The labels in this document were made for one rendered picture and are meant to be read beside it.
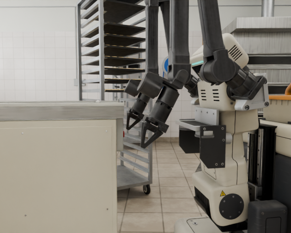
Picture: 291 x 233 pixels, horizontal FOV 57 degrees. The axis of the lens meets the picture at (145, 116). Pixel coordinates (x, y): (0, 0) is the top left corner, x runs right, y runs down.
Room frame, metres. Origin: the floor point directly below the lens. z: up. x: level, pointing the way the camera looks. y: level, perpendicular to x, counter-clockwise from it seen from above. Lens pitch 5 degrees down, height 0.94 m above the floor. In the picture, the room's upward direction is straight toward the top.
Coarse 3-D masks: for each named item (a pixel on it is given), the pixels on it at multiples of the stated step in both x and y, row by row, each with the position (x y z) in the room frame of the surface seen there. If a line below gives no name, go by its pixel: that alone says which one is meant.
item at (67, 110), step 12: (0, 108) 0.97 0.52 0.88; (12, 108) 0.98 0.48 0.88; (24, 108) 0.99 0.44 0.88; (36, 108) 0.99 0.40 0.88; (48, 108) 1.00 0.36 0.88; (60, 108) 1.01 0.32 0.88; (72, 108) 1.02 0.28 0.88; (84, 108) 1.02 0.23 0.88; (96, 108) 1.03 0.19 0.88; (108, 108) 1.04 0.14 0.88; (120, 108) 1.05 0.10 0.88
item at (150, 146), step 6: (150, 102) 2.37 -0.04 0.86; (150, 108) 2.37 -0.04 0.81; (150, 132) 2.37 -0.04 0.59; (150, 144) 2.37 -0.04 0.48; (150, 150) 2.37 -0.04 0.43; (150, 156) 2.37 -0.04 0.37; (150, 162) 2.37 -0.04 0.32; (150, 168) 2.37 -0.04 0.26; (150, 174) 2.37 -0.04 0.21; (150, 180) 2.37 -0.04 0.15
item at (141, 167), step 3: (120, 156) 2.91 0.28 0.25; (123, 159) 2.83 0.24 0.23; (126, 159) 2.78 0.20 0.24; (126, 162) 2.72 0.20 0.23; (129, 162) 2.72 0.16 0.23; (132, 162) 2.66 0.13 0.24; (132, 165) 2.61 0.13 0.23; (135, 165) 2.60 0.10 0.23; (138, 165) 2.55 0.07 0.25; (138, 168) 2.50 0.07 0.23; (141, 168) 2.49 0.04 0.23; (144, 168) 2.45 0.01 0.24; (147, 168) 2.40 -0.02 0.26; (144, 171) 2.40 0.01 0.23; (147, 171) 2.40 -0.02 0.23
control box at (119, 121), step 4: (116, 120) 1.09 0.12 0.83; (120, 120) 1.09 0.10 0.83; (116, 124) 1.09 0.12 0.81; (120, 124) 1.09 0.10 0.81; (116, 128) 1.09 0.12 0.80; (120, 128) 1.09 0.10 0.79; (116, 132) 1.09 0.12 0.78; (120, 132) 1.09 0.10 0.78; (116, 136) 1.09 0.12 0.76; (120, 136) 1.09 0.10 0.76; (116, 140) 1.09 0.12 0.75; (120, 140) 1.09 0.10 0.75; (116, 144) 1.09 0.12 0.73; (120, 144) 1.09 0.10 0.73; (116, 148) 1.09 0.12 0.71; (120, 148) 1.09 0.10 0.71
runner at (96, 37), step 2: (98, 34) 2.26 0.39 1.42; (104, 34) 2.16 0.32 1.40; (94, 36) 2.35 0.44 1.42; (96, 36) 2.31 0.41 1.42; (98, 36) 2.26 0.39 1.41; (104, 36) 2.22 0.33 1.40; (90, 38) 2.45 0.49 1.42; (92, 38) 2.39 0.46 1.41; (94, 38) 2.35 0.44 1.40; (96, 38) 2.31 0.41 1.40; (98, 38) 2.31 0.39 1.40; (86, 40) 2.54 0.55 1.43; (88, 40) 2.49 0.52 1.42; (90, 40) 2.45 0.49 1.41; (92, 40) 2.39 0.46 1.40; (94, 40) 2.39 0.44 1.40; (96, 40) 2.39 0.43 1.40; (84, 42) 2.60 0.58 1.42; (86, 42) 2.54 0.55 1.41; (88, 42) 2.49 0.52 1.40; (90, 42) 2.47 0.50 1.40; (92, 42) 2.47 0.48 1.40; (82, 44) 2.66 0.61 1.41; (84, 44) 2.60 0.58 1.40; (86, 44) 2.59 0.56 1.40; (82, 46) 2.69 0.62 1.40; (84, 46) 2.69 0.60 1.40
